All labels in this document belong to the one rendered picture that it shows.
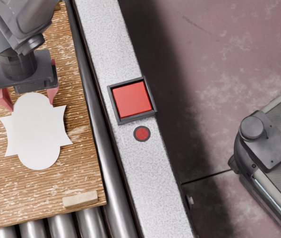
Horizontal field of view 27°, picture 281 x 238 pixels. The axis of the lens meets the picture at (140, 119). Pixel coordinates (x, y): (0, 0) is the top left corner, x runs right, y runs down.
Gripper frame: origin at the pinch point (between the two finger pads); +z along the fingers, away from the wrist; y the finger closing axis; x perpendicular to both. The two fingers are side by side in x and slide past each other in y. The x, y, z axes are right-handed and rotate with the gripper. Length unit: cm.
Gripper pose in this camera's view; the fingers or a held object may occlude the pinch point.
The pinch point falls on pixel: (30, 102)
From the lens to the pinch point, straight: 105.5
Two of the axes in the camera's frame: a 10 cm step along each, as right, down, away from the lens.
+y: 9.8, -1.8, 0.7
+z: 0.5, 6.1, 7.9
